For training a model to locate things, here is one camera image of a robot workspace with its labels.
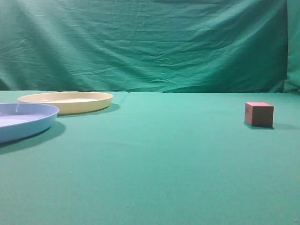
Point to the green backdrop cloth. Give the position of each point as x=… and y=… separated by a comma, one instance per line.
x=150, y=45

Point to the red cube block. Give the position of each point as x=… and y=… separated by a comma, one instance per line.
x=259, y=114

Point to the yellow plastic plate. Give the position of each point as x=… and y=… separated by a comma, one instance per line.
x=71, y=102

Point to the blue plastic plate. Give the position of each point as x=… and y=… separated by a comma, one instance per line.
x=21, y=120

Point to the green table cloth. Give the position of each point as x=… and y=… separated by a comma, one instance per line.
x=158, y=159

